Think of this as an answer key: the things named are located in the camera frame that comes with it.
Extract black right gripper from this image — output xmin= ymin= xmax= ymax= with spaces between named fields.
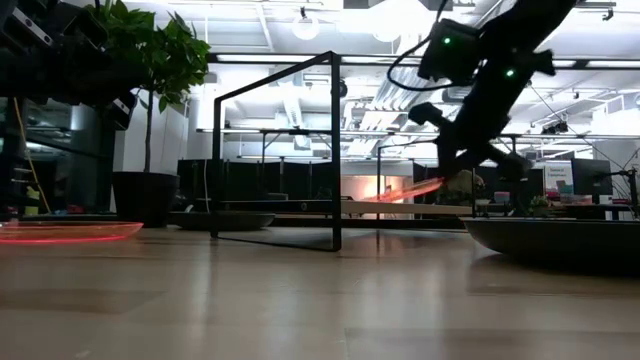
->
xmin=408 ymin=49 xmax=556 ymax=182

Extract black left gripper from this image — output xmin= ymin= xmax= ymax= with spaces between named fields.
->
xmin=74 ymin=47 xmax=151 ymax=109

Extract red translucent plate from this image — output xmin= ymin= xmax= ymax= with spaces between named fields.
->
xmin=0 ymin=221 xmax=145 ymax=245
xmin=362 ymin=177 xmax=445 ymax=204

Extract black metal wooden shelf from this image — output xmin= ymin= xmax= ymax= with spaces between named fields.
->
xmin=209 ymin=49 xmax=476 ymax=253

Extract person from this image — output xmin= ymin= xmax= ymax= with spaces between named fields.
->
xmin=446 ymin=169 xmax=486 ymax=205

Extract green leafy indoor tree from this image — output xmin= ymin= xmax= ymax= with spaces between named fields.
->
xmin=82 ymin=0 xmax=212 ymax=174

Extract small potted desk plant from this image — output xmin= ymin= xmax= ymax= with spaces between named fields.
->
xmin=528 ymin=195 xmax=552 ymax=217

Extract white printed sign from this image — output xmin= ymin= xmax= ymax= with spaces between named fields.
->
xmin=543 ymin=164 xmax=574 ymax=194

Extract black plant pot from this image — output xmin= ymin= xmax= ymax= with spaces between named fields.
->
xmin=110 ymin=171 xmax=181 ymax=229

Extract black computer monitor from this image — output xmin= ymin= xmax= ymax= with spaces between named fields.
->
xmin=571 ymin=158 xmax=614 ymax=197

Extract yellow green container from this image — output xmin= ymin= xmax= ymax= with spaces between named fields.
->
xmin=22 ymin=185 xmax=40 ymax=217

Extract black office partition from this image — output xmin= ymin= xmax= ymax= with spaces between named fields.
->
xmin=177 ymin=158 xmax=334 ymax=202

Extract round white pendant lamp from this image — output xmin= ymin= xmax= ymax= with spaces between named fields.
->
xmin=291 ymin=6 xmax=321 ymax=42

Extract black camera cable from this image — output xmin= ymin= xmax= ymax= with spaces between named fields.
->
xmin=386 ymin=0 xmax=454 ymax=93

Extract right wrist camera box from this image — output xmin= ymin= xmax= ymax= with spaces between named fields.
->
xmin=417 ymin=18 xmax=482 ymax=86

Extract yellow hanging cable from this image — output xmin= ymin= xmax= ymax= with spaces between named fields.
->
xmin=12 ymin=97 xmax=52 ymax=215

